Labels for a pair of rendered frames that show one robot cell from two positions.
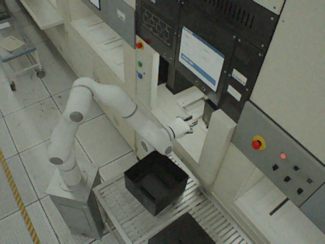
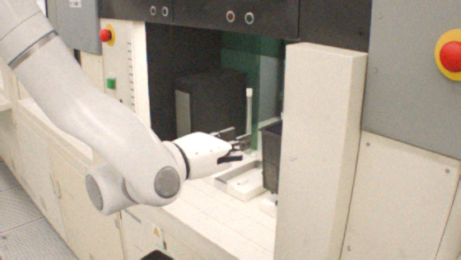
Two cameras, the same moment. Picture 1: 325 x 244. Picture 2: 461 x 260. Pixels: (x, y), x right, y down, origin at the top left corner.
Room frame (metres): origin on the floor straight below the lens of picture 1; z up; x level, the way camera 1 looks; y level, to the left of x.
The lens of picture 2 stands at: (0.31, -0.10, 1.50)
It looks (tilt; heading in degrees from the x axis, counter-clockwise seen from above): 22 degrees down; 356
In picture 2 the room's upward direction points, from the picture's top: straight up
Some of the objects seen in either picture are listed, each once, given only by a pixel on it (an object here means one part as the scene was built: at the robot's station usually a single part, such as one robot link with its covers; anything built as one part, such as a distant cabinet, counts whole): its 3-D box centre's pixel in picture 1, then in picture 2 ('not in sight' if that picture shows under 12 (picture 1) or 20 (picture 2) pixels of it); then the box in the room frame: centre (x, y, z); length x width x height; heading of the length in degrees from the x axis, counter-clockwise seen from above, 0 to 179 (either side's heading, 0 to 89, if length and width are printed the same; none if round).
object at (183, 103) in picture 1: (195, 105); (243, 173); (1.46, -0.24, 0.89); 0.22 x 0.21 x 0.04; 129
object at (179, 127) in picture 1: (176, 128); (194, 155); (0.98, -0.09, 1.19); 0.11 x 0.10 x 0.07; 129
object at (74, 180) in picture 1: (70, 171); not in sight; (0.85, 0.53, 0.85); 0.19 x 0.19 x 0.18
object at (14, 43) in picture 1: (10, 42); not in sight; (2.69, 1.88, 0.47); 0.31 x 0.23 x 0.02; 61
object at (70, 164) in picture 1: (63, 146); not in sight; (0.88, 0.53, 1.07); 0.19 x 0.12 x 0.24; 5
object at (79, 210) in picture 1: (82, 203); not in sight; (0.85, 0.53, 0.38); 0.28 x 0.28 x 0.76; 84
